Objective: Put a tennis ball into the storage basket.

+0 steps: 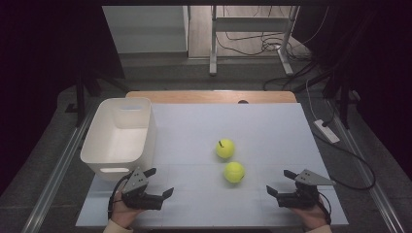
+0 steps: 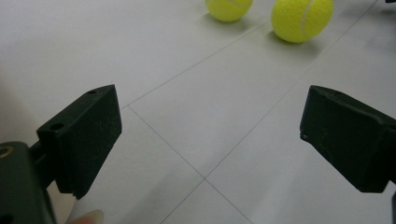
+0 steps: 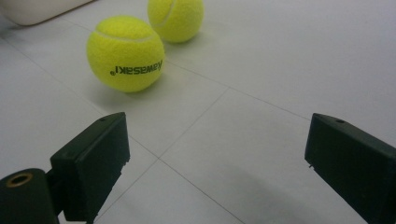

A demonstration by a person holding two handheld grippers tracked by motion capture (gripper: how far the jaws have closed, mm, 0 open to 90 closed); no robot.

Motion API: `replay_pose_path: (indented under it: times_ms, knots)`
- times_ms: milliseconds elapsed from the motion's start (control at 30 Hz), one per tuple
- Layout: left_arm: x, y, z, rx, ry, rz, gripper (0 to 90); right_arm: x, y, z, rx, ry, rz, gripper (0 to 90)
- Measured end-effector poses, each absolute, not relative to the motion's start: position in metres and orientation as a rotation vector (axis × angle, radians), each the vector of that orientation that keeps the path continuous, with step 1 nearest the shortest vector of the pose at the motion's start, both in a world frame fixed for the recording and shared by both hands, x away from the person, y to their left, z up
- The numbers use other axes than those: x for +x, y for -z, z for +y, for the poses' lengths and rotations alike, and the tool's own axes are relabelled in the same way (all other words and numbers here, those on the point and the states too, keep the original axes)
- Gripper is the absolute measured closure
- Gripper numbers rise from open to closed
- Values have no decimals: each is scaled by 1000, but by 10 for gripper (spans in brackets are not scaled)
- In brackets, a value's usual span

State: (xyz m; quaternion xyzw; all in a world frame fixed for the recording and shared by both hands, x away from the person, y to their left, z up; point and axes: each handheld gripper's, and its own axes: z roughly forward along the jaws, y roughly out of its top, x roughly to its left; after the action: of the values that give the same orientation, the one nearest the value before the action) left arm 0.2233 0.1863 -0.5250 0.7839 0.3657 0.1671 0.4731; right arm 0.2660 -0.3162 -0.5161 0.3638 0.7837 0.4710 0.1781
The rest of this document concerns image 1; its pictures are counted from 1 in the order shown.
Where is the person's right hand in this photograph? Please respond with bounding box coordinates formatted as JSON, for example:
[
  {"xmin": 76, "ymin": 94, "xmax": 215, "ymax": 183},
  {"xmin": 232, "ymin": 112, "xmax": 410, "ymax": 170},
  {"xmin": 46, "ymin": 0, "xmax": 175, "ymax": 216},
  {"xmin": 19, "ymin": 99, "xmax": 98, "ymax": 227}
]
[{"xmin": 291, "ymin": 201, "xmax": 329, "ymax": 232}]

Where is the person's left hand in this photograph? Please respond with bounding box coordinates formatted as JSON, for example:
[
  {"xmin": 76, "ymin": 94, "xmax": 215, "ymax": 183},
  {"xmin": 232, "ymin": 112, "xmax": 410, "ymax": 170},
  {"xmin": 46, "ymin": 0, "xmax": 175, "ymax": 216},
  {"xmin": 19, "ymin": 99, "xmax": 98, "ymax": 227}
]
[{"xmin": 110, "ymin": 190, "xmax": 146, "ymax": 229}]

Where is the white plastic storage bin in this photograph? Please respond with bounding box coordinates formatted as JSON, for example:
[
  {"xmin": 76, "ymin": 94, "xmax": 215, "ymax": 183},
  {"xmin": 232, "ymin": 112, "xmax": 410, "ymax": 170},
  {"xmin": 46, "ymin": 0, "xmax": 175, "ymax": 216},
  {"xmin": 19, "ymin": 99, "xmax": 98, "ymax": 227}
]
[{"xmin": 80, "ymin": 96, "xmax": 158, "ymax": 183}]

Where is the left hand-held gripper black cable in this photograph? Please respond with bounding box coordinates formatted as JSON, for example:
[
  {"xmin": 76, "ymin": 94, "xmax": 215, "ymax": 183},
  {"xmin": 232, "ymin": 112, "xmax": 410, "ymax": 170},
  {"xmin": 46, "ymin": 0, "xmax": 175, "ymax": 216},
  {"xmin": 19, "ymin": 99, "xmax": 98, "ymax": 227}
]
[{"xmin": 107, "ymin": 174, "xmax": 134, "ymax": 221}]

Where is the right hand-held gripper black cable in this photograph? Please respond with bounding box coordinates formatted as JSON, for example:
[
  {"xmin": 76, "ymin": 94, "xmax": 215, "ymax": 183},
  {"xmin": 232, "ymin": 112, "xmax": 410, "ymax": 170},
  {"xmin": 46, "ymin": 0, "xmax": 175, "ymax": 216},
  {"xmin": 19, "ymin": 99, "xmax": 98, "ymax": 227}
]
[{"xmin": 318, "ymin": 193, "xmax": 332, "ymax": 226}]

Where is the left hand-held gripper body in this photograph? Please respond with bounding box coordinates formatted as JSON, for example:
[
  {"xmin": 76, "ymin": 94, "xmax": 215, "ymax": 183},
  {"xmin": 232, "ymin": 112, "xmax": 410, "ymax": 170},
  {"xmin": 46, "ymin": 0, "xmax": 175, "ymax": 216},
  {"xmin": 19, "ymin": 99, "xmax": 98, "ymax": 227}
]
[{"xmin": 120, "ymin": 167, "xmax": 163, "ymax": 211}]

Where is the yellow tennis ball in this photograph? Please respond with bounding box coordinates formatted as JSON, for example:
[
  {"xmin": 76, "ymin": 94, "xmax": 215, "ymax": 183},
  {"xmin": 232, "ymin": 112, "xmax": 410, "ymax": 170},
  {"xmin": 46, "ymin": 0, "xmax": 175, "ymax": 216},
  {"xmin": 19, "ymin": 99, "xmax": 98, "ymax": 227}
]
[
  {"xmin": 223, "ymin": 161, "xmax": 247, "ymax": 184},
  {"xmin": 215, "ymin": 138, "xmax": 236, "ymax": 160}
]

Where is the white cabinet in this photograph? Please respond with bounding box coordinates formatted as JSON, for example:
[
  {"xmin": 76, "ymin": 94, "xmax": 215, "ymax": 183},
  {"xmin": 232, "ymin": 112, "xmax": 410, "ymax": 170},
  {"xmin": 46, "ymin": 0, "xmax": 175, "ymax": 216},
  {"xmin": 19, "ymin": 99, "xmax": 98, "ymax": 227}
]
[{"xmin": 101, "ymin": 5, "xmax": 190, "ymax": 54}]

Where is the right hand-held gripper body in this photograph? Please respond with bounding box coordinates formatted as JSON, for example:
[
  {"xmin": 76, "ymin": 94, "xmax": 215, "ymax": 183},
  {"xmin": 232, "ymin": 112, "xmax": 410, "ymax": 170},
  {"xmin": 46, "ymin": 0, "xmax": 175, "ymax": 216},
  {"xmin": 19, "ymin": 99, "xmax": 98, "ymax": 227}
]
[{"xmin": 276, "ymin": 168, "xmax": 337, "ymax": 209}]

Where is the grey metal floor rail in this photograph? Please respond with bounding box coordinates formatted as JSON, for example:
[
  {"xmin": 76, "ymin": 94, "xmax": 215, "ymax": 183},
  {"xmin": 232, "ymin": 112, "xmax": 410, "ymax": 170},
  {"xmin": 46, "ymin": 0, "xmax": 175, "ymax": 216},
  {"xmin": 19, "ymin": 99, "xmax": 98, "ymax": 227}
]
[
  {"xmin": 20, "ymin": 106, "xmax": 98, "ymax": 233},
  {"xmin": 326, "ymin": 100, "xmax": 406, "ymax": 233}
]

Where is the white metal desk frame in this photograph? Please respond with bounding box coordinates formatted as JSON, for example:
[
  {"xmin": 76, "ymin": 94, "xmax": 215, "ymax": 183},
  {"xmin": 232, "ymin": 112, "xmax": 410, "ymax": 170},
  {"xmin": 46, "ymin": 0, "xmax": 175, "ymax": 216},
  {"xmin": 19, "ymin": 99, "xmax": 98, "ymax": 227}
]
[{"xmin": 208, "ymin": 5, "xmax": 301, "ymax": 78}]

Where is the white power strip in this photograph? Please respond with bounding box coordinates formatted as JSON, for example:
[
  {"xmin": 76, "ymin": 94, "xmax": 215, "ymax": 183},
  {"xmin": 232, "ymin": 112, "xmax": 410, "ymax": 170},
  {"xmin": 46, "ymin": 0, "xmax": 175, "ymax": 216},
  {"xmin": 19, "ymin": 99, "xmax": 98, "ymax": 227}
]
[{"xmin": 313, "ymin": 118, "xmax": 341, "ymax": 145}]

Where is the long black power cable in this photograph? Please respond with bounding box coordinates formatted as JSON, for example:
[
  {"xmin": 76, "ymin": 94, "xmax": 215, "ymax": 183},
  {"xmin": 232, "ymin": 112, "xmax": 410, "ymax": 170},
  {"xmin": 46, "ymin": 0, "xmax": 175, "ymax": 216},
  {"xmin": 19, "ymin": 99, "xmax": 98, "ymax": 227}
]
[{"xmin": 311, "ymin": 130, "xmax": 377, "ymax": 191}]

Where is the hand-held gripper black cable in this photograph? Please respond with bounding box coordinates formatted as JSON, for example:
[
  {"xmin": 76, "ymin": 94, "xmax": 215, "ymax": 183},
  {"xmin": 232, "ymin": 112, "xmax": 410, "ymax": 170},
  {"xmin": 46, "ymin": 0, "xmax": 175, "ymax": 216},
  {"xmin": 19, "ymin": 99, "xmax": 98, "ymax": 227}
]
[
  {"xmin": 318, "ymin": 193, "xmax": 332, "ymax": 226},
  {"xmin": 107, "ymin": 174, "xmax": 134, "ymax": 221}
]

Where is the tangle of black floor cables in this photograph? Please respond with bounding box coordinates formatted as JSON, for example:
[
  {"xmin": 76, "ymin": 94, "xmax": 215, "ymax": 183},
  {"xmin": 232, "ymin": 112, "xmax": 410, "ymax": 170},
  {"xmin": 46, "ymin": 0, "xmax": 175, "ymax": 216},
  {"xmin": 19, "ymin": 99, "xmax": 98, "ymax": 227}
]
[{"xmin": 215, "ymin": 5, "xmax": 314, "ymax": 62}]

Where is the black metal stand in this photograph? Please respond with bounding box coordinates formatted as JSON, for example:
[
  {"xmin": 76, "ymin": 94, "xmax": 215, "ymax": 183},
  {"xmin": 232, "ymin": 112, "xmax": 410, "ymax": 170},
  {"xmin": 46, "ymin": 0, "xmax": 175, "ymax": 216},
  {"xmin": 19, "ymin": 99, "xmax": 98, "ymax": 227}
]
[
  {"xmin": 65, "ymin": 56, "xmax": 131, "ymax": 128},
  {"xmin": 323, "ymin": 62, "xmax": 361, "ymax": 130}
]

